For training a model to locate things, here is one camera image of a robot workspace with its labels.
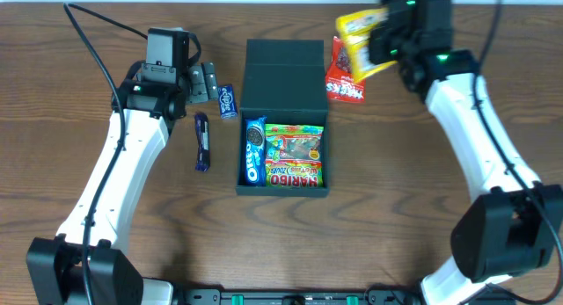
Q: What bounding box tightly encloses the blue Oreo cookie pack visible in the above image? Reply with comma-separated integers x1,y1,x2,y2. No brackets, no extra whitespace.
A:
245,116,266,186

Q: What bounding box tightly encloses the red Hacks candy bag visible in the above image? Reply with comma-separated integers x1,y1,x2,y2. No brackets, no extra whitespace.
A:
325,36,365,103

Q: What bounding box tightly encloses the green Haribo gummy bag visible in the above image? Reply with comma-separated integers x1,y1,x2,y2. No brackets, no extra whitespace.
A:
265,124,324,188

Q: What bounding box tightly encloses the black open gift box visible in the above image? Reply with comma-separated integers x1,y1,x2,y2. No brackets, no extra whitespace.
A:
235,39,330,198

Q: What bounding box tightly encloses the blue Eclipse mint box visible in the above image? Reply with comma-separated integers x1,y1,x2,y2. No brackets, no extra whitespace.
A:
217,84,238,119

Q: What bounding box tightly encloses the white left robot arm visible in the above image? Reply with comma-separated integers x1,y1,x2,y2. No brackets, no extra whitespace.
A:
26,62,218,304

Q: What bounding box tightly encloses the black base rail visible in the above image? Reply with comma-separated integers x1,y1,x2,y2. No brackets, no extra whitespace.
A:
140,287,515,305

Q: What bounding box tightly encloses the yellow Hacks candy bag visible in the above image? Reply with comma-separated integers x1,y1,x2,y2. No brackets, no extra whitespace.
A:
335,7,396,83

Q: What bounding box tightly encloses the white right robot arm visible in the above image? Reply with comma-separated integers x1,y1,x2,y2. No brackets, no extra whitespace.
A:
368,0,562,304

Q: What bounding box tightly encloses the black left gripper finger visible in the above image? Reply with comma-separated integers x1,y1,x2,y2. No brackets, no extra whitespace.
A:
188,65,208,104
201,62,219,100

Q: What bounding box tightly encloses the dark blue chocolate bar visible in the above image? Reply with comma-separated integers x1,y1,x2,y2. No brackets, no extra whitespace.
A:
194,113,210,171

